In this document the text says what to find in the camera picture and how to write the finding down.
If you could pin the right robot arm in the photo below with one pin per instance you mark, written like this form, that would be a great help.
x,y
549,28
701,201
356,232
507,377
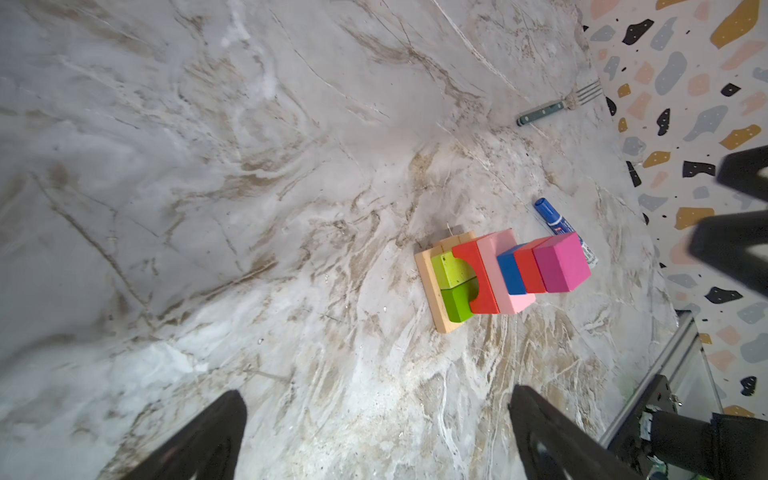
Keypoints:
x,y
727,446

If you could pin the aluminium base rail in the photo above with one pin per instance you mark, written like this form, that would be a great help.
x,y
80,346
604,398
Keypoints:
x,y
688,374

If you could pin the natural wood block marked 58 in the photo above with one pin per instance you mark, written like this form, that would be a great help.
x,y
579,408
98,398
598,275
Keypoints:
x,y
466,237

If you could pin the blue white marker pen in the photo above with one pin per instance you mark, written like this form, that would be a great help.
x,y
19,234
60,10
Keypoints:
x,y
559,225

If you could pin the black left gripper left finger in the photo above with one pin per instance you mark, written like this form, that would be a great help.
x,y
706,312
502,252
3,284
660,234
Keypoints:
x,y
206,448

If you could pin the small red cube block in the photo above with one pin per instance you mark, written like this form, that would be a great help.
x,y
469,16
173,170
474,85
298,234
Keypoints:
x,y
528,267

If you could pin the lime green rectangular block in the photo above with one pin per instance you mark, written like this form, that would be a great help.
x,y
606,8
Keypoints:
x,y
450,271

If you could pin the pink rectangular block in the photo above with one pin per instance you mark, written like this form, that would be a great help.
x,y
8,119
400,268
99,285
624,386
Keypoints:
x,y
491,246

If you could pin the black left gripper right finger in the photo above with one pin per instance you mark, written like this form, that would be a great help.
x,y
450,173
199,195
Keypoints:
x,y
551,446

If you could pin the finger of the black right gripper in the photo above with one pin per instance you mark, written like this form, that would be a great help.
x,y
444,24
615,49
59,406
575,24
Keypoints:
x,y
723,242
741,171

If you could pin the magenta cube block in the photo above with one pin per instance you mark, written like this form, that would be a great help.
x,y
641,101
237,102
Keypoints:
x,y
562,263

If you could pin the natural wood block marked 31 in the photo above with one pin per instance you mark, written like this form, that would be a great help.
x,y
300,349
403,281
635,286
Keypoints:
x,y
441,320

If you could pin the blue cube block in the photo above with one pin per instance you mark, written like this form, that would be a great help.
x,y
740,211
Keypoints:
x,y
511,272

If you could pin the red arch block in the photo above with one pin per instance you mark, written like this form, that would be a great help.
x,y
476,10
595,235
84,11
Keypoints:
x,y
484,302

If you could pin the dark green rectangular block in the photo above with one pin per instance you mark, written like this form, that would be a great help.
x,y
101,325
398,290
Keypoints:
x,y
457,301

